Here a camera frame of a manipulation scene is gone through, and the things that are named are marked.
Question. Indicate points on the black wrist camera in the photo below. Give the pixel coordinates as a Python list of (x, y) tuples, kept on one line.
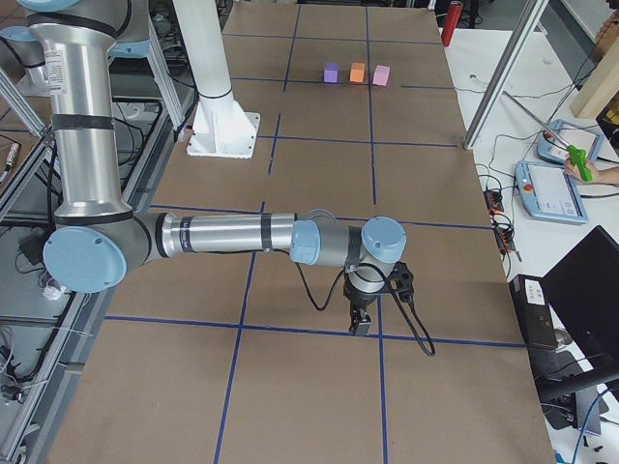
[(402, 280)]

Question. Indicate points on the aluminium table frame rail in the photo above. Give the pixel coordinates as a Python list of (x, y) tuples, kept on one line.
[(42, 359)]

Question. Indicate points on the person's hand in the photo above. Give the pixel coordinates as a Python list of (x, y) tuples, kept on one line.
[(572, 170)]

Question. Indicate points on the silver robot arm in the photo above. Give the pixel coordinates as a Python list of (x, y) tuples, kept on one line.
[(98, 237)]

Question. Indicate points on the green handheld tool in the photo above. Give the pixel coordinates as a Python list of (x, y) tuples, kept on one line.
[(578, 159)]

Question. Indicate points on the black monitor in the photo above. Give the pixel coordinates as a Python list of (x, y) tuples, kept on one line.
[(582, 289)]

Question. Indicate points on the metal reacher grabber pole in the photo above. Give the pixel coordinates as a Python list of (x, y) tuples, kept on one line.
[(554, 134)]

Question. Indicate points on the near blue teach pendant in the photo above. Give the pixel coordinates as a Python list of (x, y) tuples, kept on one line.
[(547, 193)]

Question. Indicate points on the orange foam cube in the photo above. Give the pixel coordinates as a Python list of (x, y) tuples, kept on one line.
[(357, 72)]

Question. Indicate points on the black computer box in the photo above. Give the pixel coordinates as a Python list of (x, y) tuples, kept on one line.
[(533, 312)]

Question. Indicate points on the white pedestal column base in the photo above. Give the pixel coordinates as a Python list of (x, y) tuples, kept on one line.
[(221, 128)]

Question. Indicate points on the aluminium frame post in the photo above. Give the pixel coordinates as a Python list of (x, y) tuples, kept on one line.
[(525, 26)]

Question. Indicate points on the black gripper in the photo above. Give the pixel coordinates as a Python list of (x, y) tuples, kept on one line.
[(356, 300)]

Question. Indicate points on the blue teach pendant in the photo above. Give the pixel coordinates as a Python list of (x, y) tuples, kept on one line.
[(547, 193), (588, 140)]

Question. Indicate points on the wooden board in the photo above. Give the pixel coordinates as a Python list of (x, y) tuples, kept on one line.
[(602, 84)]

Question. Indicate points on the dark purple foam cube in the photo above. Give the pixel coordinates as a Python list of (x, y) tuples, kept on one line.
[(331, 73)]

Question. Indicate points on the red bottle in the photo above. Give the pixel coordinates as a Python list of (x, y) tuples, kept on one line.
[(451, 22)]

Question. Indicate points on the orange connector board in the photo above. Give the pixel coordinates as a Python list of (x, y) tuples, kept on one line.
[(494, 200)]

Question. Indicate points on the light pink foam cube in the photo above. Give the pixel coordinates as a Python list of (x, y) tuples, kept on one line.
[(381, 75)]

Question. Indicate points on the far blue teach pendant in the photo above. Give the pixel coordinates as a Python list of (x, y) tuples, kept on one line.
[(588, 140)]

